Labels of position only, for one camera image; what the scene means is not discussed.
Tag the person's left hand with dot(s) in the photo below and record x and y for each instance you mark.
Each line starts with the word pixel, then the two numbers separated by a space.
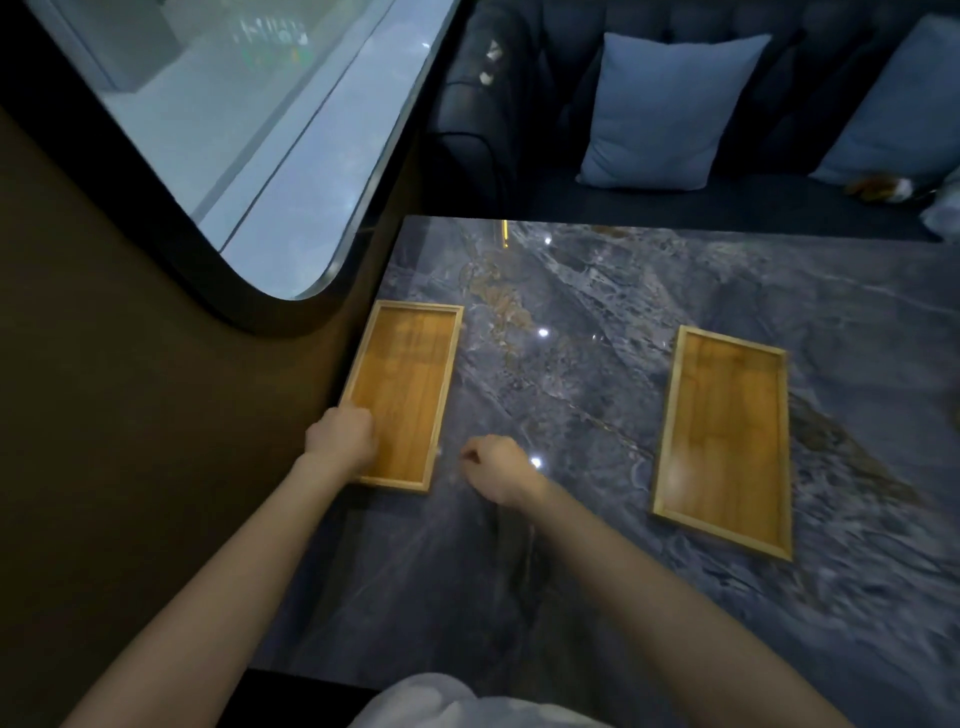
pixel 337 441

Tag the person's right hand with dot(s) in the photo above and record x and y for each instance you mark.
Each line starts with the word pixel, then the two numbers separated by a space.
pixel 506 469

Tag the person's left fingers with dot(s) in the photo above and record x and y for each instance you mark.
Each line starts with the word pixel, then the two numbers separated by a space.
pixel 365 442

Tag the person's right fingers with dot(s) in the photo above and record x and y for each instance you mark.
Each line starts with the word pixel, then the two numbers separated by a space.
pixel 472 459

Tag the wooden rectangular tray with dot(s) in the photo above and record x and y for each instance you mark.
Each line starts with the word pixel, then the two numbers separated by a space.
pixel 405 375
pixel 727 442

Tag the person's right forearm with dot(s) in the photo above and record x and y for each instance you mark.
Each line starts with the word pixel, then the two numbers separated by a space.
pixel 675 630

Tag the person's left forearm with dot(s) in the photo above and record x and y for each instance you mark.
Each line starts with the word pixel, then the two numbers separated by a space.
pixel 225 592

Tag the person's white garment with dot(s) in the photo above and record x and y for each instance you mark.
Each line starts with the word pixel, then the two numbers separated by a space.
pixel 450 705

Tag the dark-framed glass window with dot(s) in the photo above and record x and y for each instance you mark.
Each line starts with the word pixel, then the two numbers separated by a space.
pixel 225 135

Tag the light blue cushion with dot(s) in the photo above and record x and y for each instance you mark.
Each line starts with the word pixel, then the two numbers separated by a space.
pixel 667 112
pixel 900 112

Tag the brown and white plush toy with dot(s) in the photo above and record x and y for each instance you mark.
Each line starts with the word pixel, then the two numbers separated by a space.
pixel 881 189

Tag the dark blue tufted sofa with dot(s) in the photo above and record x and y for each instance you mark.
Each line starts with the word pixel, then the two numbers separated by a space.
pixel 795 90

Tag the white cloth item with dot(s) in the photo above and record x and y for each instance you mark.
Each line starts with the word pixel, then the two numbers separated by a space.
pixel 943 210

